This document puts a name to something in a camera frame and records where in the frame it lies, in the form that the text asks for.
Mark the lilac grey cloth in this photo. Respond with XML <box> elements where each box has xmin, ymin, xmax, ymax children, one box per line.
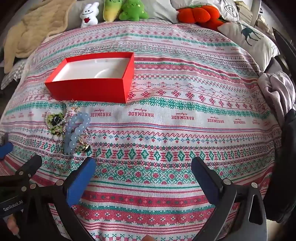
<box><xmin>257</xmin><ymin>71</ymin><xmax>296</xmax><ymax>127</ymax></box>

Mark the orange pumpkin plush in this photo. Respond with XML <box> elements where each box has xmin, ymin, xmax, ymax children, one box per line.
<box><xmin>176</xmin><ymin>5</ymin><xmax>228</xmax><ymax>30</ymax></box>

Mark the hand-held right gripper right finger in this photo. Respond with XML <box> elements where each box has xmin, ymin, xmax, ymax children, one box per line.
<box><xmin>191</xmin><ymin>157</ymin><xmax>267</xmax><ymax>241</ymax></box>

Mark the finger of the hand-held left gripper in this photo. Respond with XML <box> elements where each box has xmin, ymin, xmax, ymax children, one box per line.
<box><xmin>15</xmin><ymin>154</ymin><xmax>43</xmax><ymax>193</ymax></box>
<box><xmin>0</xmin><ymin>133</ymin><xmax>14</xmax><ymax>161</ymax></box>

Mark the clear pearl bead bracelet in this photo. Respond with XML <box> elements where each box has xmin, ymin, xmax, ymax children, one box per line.
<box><xmin>46</xmin><ymin>101</ymin><xmax>70</xmax><ymax>122</ymax></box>

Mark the plain white pillow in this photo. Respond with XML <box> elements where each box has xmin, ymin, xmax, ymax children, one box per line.
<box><xmin>146</xmin><ymin>0</ymin><xmax>179</xmax><ymax>24</ymax></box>

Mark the chunky gold heart jewelry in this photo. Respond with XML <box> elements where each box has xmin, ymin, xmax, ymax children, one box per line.
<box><xmin>77</xmin><ymin>133</ymin><xmax>92</xmax><ymax>152</ymax></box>

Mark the dark chair frame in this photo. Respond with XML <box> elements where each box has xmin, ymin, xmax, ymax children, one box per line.
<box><xmin>272</xmin><ymin>27</ymin><xmax>296</xmax><ymax>78</ymax></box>

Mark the pale blue bead bracelet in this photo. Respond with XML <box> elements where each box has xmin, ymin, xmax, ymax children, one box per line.
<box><xmin>63</xmin><ymin>112</ymin><xmax>91</xmax><ymax>155</ymax></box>

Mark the yellow green plush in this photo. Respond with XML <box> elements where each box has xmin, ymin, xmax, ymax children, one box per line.
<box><xmin>102</xmin><ymin>0</ymin><xmax>125</xmax><ymax>22</ymax></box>

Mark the white deer print pillow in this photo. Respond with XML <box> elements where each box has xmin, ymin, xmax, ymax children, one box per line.
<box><xmin>217</xmin><ymin>20</ymin><xmax>279</xmax><ymax>72</ymax></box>

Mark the white rabbit plush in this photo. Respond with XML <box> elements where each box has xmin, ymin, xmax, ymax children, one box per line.
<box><xmin>80</xmin><ymin>2</ymin><xmax>100</xmax><ymax>28</ymax></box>

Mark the red cardboard box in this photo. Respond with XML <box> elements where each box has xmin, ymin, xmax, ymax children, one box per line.
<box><xmin>44</xmin><ymin>52</ymin><xmax>135</xmax><ymax>104</ymax></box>

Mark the patterned printed blanket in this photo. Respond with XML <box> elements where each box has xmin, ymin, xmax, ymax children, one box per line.
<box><xmin>0</xmin><ymin>19</ymin><xmax>285</xmax><ymax>241</ymax></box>

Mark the beige fleece blanket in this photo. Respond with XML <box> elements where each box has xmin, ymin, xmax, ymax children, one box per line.
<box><xmin>3</xmin><ymin>0</ymin><xmax>77</xmax><ymax>73</ymax></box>

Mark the stack of books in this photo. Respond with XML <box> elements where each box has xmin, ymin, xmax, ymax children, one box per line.
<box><xmin>235</xmin><ymin>0</ymin><xmax>256</xmax><ymax>27</ymax></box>

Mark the grey checked sheet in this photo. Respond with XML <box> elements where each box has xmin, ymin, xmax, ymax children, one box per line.
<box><xmin>0</xmin><ymin>57</ymin><xmax>31</xmax><ymax>91</ymax></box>

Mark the person's left hand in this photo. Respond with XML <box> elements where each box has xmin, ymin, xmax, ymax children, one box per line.
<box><xmin>6</xmin><ymin>216</ymin><xmax>20</xmax><ymax>235</ymax></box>

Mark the white spiral print pillow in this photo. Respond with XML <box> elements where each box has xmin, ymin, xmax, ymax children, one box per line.
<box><xmin>208</xmin><ymin>0</ymin><xmax>241</xmax><ymax>24</ymax></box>

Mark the green bead bracelet black pendant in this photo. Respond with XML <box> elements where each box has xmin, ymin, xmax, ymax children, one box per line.
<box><xmin>45</xmin><ymin>112</ymin><xmax>67</xmax><ymax>136</ymax></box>

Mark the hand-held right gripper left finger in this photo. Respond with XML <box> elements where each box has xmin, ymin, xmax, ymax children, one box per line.
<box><xmin>22</xmin><ymin>157</ymin><xmax>97</xmax><ymax>241</ymax></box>

